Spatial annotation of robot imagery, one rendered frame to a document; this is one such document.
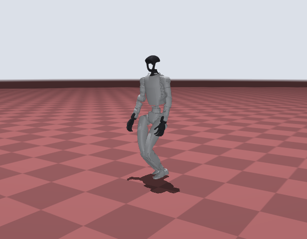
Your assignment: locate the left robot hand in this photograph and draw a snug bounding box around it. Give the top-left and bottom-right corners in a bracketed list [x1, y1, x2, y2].
[154, 116, 166, 136]

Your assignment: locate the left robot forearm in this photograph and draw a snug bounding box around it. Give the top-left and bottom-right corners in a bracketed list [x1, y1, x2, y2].
[162, 97, 172, 122]

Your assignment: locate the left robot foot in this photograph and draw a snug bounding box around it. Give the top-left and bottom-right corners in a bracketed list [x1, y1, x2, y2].
[153, 169, 169, 179]

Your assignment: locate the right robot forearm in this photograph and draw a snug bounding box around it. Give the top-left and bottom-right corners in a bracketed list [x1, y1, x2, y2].
[133, 100, 143, 119]

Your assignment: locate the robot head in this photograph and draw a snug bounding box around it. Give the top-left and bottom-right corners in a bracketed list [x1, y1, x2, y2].
[145, 55, 160, 76]

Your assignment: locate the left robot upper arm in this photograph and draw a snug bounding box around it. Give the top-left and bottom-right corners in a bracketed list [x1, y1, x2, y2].
[160, 76, 172, 103]

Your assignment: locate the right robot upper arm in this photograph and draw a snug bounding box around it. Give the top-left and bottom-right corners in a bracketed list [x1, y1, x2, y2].
[137, 77, 146, 102]

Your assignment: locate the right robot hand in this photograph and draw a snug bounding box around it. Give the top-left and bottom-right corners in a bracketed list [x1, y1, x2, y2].
[126, 113, 136, 132]

